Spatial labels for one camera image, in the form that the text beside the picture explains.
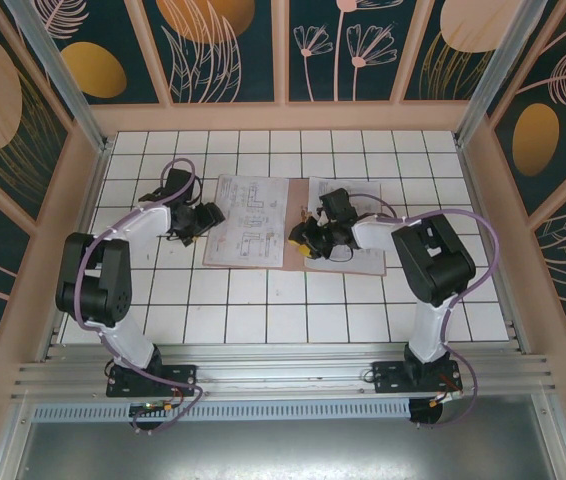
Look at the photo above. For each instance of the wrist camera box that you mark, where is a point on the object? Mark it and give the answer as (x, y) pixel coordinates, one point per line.
(339, 204)
(180, 185)

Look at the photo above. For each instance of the white printed paper sheet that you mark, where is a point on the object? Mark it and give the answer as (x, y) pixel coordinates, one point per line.
(368, 262)

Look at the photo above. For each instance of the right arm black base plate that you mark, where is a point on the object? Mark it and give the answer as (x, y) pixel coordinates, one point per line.
(388, 380)

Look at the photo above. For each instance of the aluminium mounting rail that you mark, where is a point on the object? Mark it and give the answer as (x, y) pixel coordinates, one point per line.
(283, 370)

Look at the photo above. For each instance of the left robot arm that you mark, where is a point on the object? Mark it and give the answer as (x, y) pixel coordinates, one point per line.
(108, 285)

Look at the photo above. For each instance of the brown paper folder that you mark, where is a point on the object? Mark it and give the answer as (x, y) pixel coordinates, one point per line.
(295, 197)

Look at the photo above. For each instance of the white paper L-shaped diagram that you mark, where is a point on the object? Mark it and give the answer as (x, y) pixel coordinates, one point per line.
(243, 220)

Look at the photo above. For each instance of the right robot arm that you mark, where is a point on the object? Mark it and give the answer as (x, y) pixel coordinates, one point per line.
(438, 265)

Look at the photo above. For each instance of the grey metal sheet panel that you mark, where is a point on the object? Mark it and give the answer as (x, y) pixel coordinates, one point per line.
(283, 450)

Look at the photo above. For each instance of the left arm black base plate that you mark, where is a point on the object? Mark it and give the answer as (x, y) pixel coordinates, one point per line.
(183, 375)

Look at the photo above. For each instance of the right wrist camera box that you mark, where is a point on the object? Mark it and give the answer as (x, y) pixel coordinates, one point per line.
(339, 204)

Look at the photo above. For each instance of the aluminium frame post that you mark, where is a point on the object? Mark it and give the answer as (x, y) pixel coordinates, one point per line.
(67, 85)
(490, 75)

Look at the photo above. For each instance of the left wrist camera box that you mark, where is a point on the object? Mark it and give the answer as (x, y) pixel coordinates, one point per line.
(180, 185)

